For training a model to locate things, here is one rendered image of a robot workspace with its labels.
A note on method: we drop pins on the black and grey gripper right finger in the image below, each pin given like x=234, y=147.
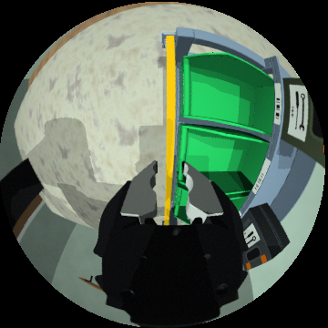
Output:
x=208, y=201

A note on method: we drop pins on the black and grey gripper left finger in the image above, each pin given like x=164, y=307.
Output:
x=131, y=205

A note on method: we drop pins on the yellow bar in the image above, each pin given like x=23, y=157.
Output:
x=171, y=105

